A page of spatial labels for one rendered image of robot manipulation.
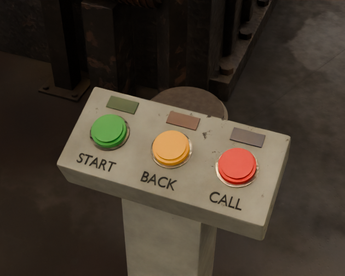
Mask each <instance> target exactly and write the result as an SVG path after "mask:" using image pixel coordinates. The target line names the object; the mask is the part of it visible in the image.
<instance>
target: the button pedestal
mask: <svg viewBox="0 0 345 276"><path fill-rule="evenodd" d="M111 96H115V97H119V98H122V99H126V100H130V101H135V102H138V103H139V105H138V107H137V109H136V112H135V114H130V113H126V112H122V111H118V110H114V109H111V108H107V107H106V105H107V103H108V101H109V99H110V97H111ZM170 111H173V112H177V113H182V114H186V115H189V116H192V117H197V118H200V121H199V124H198V126H197V129H196V131H195V130H191V129H187V128H183V127H180V126H176V125H172V124H168V123H166V120H167V118H168V116H169V113H170ZM107 114H115V115H117V116H120V117H121V118H122V119H123V120H124V122H125V125H126V128H127V133H126V137H125V139H124V140H123V141H122V142H121V143H120V144H119V145H117V146H114V147H111V148H104V147H101V146H99V145H97V144H96V143H95V141H94V140H93V138H92V135H91V127H92V125H93V124H94V122H95V121H96V120H97V119H98V118H100V117H101V116H104V115H107ZM234 127H236V128H239V129H244V130H248V131H252V132H255V133H259V134H263V135H265V138H264V142H263V145H262V148H259V147H256V146H252V145H248V144H245V143H241V142H236V141H233V140H230V136H231V133H232V131H233V128H234ZM170 130H174V131H178V132H181V133H182V134H184V136H185V137H186V138H187V140H188V143H189V154H188V156H187V158H186V159H185V160H184V161H183V162H181V163H180V164H177V165H164V164H162V163H160V162H159V161H157V160H156V158H155V156H154V153H153V143H154V141H155V139H156V137H157V136H158V135H160V134H161V133H163V132H165V131H170ZM290 143H291V137H290V136H288V135H284V134H280V133H276V132H273V131H269V130H264V129H260V128H256V127H254V126H249V125H245V124H241V123H237V122H233V121H230V120H225V119H221V118H217V117H213V116H209V115H206V114H202V113H198V112H193V111H189V110H185V109H182V108H178V107H174V106H170V105H166V104H163V103H158V102H154V101H150V100H146V99H142V98H139V97H134V96H131V95H127V94H122V93H118V92H115V91H111V90H107V89H103V88H98V87H95V88H94V89H93V90H92V92H91V94H90V96H89V98H88V100H87V102H86V104H85V106H84V108H83V111H82V113H81V115H80V117H79V119H78V121H77V123H76V125H75V127H74V129H73V131H72V133H71V135H70V137H69V139H68V141H67V143H66V145H65V147H64V149H63V151H62V153H61V155H60V157H59V159H58V161H57V166H58V168H59V169H60V171H61V172H62V173H63V175H64V177H65V178H66V179H67V181H68V182H71V183H74V184H77V185H80V186H84V187H87V188H91V189H94V190H96V191H100V192H103V193H107V194H110V195H113V196H116V197H120V198H121V199H122V210H123V223H124V236H125V249H126V262H127V269H128V276H211V266H212V256H213V249H214V237H215V227H217V228H220V229H224V230H227V231H230V232H233V233H237V234H240V235H244V236H246V237H249V238H253V239H256V240H263V239H264V238H265V234H266V230H267V227H268V224H269V220H270V217H271V214H272V210H273V207H274V203H275V200H276V197H277V194H278V190H279V187H280V183H281V180H282V177H283V173H284V170H285V167H286V163H287V161H288V157H289V150H290ZM231 148H243V149H245V150H247V151H249V152H250V153H251V154H252V155H253V156H254V158H255V160H256V172H255V174H254V176H253V178H252V179H251V180H250V181H248V182H246V183H244V184H240V185H235V184H231V183H229V182H227V181H225V180H224V179H223V178H222V177H221V175H220V173H219V167H218V163H219V158H220V157H221V155H222V154H223V153H224V152H226V151H227V150H230V149H231Z"/></svg>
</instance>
